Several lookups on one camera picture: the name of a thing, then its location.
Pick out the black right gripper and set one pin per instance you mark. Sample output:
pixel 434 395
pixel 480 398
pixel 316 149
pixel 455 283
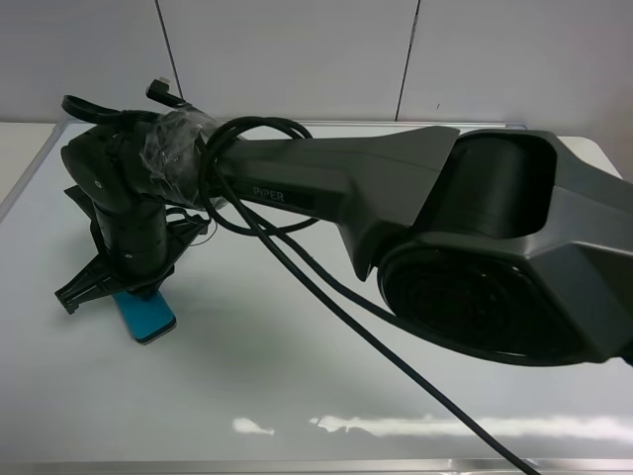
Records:
pixel 136 251

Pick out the blue whiteboard eraser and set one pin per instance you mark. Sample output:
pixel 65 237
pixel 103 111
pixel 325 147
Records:
pixel 146 320

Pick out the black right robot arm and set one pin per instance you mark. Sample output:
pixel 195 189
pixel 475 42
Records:
pixel 501 245

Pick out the white aluminium-framed whiteboard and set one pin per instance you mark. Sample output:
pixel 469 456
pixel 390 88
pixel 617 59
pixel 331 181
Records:
pixel 256 368

